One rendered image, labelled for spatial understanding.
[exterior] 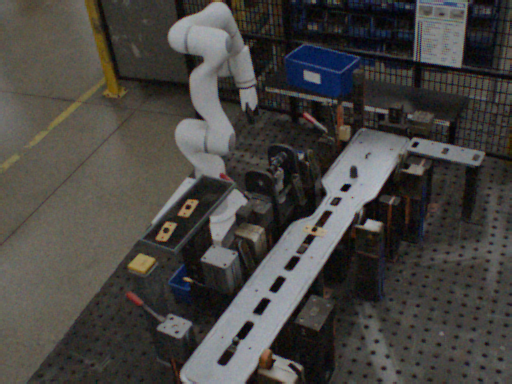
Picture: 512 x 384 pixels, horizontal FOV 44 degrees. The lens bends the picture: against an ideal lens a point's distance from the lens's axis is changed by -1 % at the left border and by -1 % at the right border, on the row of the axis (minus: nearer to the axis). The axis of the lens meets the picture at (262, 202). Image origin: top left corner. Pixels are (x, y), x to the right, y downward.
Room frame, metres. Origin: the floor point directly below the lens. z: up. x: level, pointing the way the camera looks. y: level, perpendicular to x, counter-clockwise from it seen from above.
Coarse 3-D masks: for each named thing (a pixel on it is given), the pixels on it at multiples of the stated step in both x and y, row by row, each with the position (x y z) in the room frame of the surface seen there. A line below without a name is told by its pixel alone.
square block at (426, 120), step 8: (416, 112) 2.23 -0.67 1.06; (424, 112) 2.22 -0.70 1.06; (416, 120) 2.17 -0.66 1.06; (424, 120) 2.16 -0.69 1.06; (432, 120) 2.19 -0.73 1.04; (416, 128) 2.17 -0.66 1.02; (424, 128) 2.15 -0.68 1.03; (416, 136) 2.17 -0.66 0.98; (424, 136) 2.15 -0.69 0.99; (416, 144) 2.17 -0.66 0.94
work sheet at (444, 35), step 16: (416, 0) 2.49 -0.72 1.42; (432, 0) 2.46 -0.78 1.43; (448, 0) 2.42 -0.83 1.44; (464, 0) 2.39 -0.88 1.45; (416, 16) 2.49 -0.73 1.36; (432, 16) 2.45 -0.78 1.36; (448, 16) 2.42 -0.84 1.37; (464, 16) 2.38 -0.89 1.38; (416, 32) 2.49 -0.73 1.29; (432, 32) 2.45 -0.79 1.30; (448, 32) 2.41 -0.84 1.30; (464, 32) 2.38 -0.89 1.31; (432, 48) 2.45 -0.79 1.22; (448, 48) 2.41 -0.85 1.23; (464, 48) 2.37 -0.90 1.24; (432, 64) 2.45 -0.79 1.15; (448, 64) 2.41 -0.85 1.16
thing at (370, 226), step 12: (360, 228) 1.59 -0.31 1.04; (372, 228) 1.58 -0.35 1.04; (360, 240) 1.59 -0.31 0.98; (372, 240) 1.57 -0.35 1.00; (384, 240) 1.59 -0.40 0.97; (360, 252) 1.59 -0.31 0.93; (372, 252) 1.57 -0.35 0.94; (360, 264) 1.60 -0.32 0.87; (372, 264) 1.57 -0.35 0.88; (360, 276) 1.59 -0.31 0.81; (372, 276) 1.57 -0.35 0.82; (360, 288) 1.59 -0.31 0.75; (372, 288) 1.57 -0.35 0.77; (360, 300) 1.58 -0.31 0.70; (372, 300) 1.56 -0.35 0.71
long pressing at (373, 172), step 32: (352, 160) 2.03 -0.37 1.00; (384, 160) 2.01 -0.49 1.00; (352, 192) 1.83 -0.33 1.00; (288, 256) 1.54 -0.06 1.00; (320, 256) 1.52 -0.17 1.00; (256, 288) 1.41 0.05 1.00; (288, 288) 1.40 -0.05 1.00; (224, 320) 1.30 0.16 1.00; (256, 320) 1.28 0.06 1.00; (256, 352) 1.16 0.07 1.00
